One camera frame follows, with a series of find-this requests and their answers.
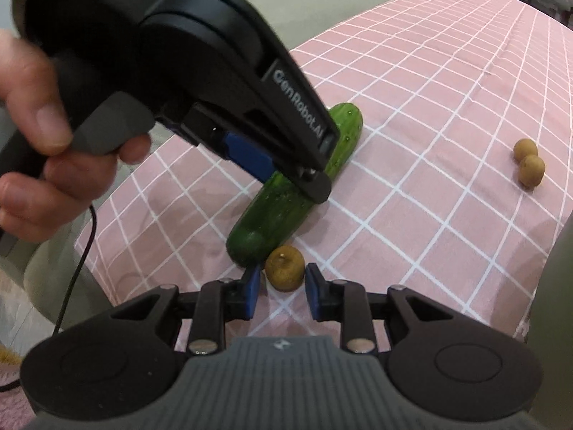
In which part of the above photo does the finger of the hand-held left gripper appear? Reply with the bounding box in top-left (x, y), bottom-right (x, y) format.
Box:
top-left (222, 132), bottom-right (275, 186)
top-left (274, 160), bottom-right (333, 206)

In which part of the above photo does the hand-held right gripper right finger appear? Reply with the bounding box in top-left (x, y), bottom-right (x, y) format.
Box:
top-left (304, 263), bottom-right (449, 354)

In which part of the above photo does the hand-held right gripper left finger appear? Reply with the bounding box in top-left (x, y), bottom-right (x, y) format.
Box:
top-left (112, 265), bottom-right (263, 354)

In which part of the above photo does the brown longan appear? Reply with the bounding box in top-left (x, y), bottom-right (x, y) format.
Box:
top-left (512, 138), bottom-right (539, 164)
top-left (265, 246), bottom-right (306, 291)
top-left (517, 154), bottom-right (547, 189)

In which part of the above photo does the green cucumber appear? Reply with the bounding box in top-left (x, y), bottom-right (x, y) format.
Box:
top-left (226, 102), bottom-right (363, 266)

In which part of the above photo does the green bowl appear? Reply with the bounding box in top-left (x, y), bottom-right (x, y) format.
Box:
top-left (523, 212), bottom-right (573, 430)

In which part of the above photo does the person's left hand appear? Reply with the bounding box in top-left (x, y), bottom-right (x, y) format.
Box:
top-left (0, 30), bottom-right (154, 243)

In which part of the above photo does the grey-green sofa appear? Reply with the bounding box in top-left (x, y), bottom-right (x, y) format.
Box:
top-left (0, 0), bottom-right (483, 339)

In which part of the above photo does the pink checked tablecloth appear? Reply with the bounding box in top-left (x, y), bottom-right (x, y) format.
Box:
top-left (74, 0), bottom-right (573, 354)

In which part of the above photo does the black cable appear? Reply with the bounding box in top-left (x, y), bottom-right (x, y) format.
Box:
top-left (0, 204), bottom-right (98, 393)

